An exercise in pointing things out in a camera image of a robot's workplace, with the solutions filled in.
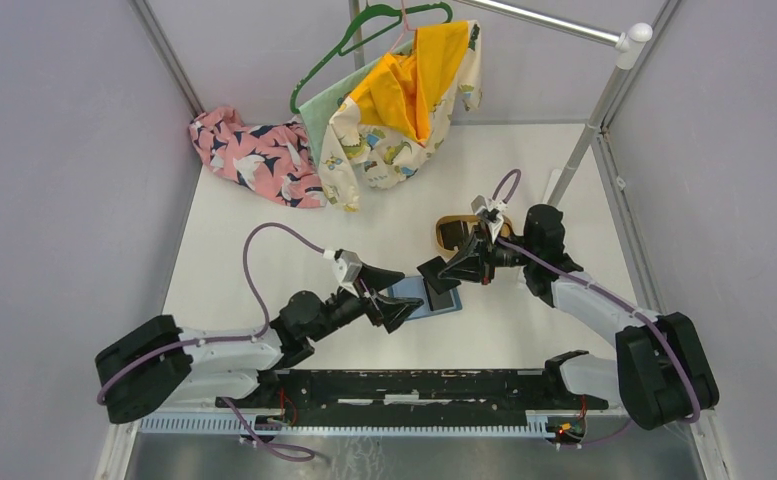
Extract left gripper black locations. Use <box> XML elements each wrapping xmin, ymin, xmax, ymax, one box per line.
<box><xmin>308</xmin><ymin>261</ymin><xmax>423</xmax><ymax>342</ymax></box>

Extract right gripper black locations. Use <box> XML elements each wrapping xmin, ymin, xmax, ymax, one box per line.
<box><xmin>437</xmin><ymin>222</ymin><xmax>537</xmax><ymax>286</ymax></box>

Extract teal card holder wallet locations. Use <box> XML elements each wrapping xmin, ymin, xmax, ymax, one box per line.
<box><xmin>386</xmin><ymin>276</ymin><xmax>462</xmax><ymax>321</ymax></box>

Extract black credit card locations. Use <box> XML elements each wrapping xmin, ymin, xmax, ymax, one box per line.
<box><xmin>417</xmin><ymin>256</ymin><xmax>461</xmax><ymax>295</ymax></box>
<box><xmin>425</xmin><ymin>283</ymin><xmax>456</xmax><ymax>312</ymax></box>

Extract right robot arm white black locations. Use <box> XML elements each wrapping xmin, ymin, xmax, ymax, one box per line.
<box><xmin>435</xmin><ymin>204</ymin><xmax>720</xmax><ymax>430</ymax></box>

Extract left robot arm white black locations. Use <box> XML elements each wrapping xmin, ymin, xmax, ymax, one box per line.
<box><xmin>95</xmin><ymin>265</ymin><xmax>425</xmax><ymax>424</ymax></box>

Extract black cards in tray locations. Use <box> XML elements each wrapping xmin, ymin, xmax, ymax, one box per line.
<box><xmin>438</xmin><ymin>220</ymin><xmax>469</xmax><ymax>251</ymax></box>

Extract oval wooden tray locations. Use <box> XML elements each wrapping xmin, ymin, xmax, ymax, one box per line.
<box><xmin>435</xmin><ymin>215</ymin><xmax>495</xmax><ymax>259</ymax></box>

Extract dinosaur print yellow jacket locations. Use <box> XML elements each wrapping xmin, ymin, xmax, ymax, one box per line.
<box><xmin>316</xmin><ymin>20</ymin><xmax>482</xmax><ymax>212</ymax></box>

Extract pink patterned cloth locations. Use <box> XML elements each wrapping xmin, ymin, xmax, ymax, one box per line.
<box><xmin>188</xmin><ymin>107</ymin><xmax>327</xmax><ymax>209</ymax></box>

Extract mint green cloth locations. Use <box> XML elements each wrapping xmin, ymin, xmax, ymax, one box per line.
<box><xmin>299</xmin><ymin>60</ymin><xmax>378</xmax><ymax>164</ymax></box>

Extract green clothes hanger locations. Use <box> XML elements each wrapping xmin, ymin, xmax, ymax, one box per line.
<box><xmin>289</xmin><ymin>2</ymin><xmax>453</xmax><ymax>118</ymax></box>

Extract silver clothes rack pole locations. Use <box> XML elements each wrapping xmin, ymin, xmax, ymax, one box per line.
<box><xmin>466</xmin><ymin>0</ymin><xmax>654</xmax><ymax>206</ymax></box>

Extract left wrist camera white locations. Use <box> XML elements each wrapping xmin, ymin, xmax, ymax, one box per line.
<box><xmin>331</xmin><ymin>249</ymin><xmax>363</xmax><ymax>293</ymax></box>

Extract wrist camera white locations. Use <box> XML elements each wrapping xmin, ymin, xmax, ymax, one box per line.
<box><xmin>331</xmin><ymin>249</ymin><xmax>363</xmax><ymax>293</ymax></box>
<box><xmin>471</xmin><ymin>195</ymin><xmax>508</xmax><ymax>243</ymax></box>

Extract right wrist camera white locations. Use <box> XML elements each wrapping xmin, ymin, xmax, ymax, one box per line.
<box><xmin>471</xmin><ymin>195</ymin><xmax>508</xmax><ymax>243</ymax></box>

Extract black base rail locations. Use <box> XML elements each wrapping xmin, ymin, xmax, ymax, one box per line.
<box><xmin>234</xmin><ymin>369</ymin><xmax>609</xmax><ymax>427</ymax></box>

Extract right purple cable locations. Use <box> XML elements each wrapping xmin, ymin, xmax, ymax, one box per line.
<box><xmin>491</xmin><ymin>168</ymin><xmax>702</xmax><ymax>449</ymax></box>

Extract white slotted cable duct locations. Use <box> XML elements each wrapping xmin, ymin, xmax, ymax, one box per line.
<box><xmin>138</xmin><ymin>412</ymin><xmax>554</xmax><ymax>440</ymax></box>

